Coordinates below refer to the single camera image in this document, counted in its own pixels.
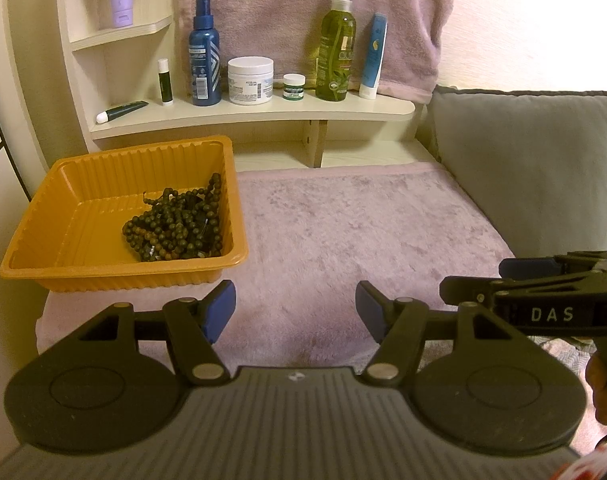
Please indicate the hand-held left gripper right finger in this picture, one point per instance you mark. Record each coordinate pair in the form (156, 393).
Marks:
(371, 310)

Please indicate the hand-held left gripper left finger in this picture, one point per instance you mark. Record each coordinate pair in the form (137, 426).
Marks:
(218, 310)

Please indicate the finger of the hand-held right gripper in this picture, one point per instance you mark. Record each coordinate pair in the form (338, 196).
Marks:
(528, 267)
(468, 291)

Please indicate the orange plastic tray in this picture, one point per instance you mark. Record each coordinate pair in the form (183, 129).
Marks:
(83, 220)

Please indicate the person's right hand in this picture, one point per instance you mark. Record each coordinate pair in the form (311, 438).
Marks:
(598, 390)

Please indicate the grey patterned cloth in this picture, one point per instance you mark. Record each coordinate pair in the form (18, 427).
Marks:
(568, 347)

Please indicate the pink plush mat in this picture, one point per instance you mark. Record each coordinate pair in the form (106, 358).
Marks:
(358, 230)

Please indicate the grey cushion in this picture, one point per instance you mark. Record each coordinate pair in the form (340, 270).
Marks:
(533, 160)

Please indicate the red and white printed cloth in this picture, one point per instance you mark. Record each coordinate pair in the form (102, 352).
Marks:
(583, 467)

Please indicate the white wooden shelf unit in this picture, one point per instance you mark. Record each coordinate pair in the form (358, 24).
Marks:
(283, 107)

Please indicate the dark green tube white cap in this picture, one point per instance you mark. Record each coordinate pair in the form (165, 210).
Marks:
(128, 109)

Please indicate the white cream jar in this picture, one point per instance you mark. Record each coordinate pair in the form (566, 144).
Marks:
(251, 82)

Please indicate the green lip balm stick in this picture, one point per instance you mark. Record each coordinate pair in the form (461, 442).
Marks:
(165, 85)

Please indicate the small green label jar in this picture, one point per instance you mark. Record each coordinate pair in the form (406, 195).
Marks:
(294, 90)

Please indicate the blue spray bottle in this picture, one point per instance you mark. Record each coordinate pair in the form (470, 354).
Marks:
(205, 70)

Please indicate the blue and white tube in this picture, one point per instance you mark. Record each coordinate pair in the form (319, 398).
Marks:
(373, 60)

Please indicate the green spray bottle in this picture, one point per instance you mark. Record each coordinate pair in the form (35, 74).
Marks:
(336, 60)

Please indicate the pink hanging towel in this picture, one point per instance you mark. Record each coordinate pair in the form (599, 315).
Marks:
(283, 10)

